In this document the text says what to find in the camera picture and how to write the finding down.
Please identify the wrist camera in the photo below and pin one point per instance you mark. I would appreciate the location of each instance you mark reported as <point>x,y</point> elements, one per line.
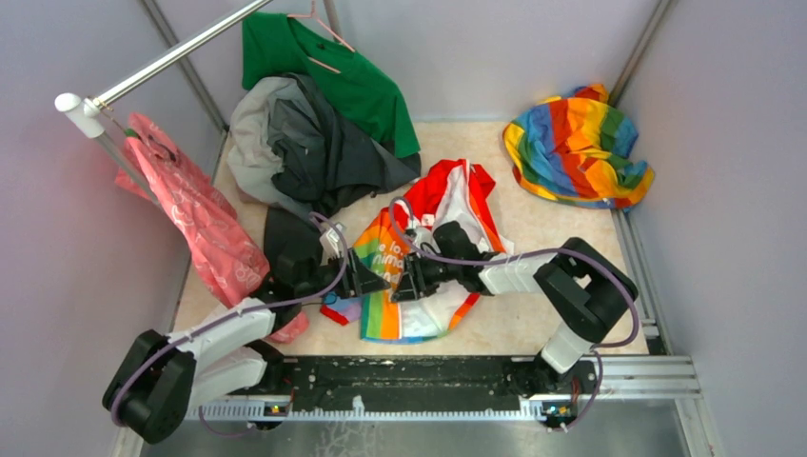
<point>331,242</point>
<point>422,239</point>

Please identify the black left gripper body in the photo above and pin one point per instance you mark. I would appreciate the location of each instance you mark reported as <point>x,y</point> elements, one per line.
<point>346,287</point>

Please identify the rainbow striped garment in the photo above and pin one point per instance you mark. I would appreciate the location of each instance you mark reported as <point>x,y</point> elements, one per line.
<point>574,149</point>

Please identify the pink patterned garment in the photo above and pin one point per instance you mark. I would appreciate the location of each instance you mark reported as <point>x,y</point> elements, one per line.
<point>226,258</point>

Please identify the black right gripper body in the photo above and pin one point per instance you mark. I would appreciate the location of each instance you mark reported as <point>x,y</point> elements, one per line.
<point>426,272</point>

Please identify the aluminium frame rail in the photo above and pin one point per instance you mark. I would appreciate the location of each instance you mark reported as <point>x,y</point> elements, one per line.
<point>618,378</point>

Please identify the green t-shirt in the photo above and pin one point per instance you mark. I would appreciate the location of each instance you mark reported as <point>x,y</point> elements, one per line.
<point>274,43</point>

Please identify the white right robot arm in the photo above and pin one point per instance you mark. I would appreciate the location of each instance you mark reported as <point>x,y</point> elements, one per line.
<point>587,291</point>

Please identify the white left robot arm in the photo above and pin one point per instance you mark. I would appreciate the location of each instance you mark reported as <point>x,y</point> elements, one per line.
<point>164,376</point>

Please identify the silver clothes rail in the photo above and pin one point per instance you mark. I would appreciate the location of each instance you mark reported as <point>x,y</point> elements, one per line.
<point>83,112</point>

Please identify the pink clothes hanger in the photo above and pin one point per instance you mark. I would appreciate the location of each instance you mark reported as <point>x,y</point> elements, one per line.
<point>318,33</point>

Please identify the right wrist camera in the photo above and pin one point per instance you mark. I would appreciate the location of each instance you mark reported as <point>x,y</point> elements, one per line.
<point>422,239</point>

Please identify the dark grey jacket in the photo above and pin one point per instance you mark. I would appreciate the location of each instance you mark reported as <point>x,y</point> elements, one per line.
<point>291,150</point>

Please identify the red white cartoon jacket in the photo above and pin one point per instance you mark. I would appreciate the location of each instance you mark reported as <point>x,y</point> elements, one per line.
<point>452,190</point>

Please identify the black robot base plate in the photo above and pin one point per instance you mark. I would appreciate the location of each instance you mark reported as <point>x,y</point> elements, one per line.
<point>419,383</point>

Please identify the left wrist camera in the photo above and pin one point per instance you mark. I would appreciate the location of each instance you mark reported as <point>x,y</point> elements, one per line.
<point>331,242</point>

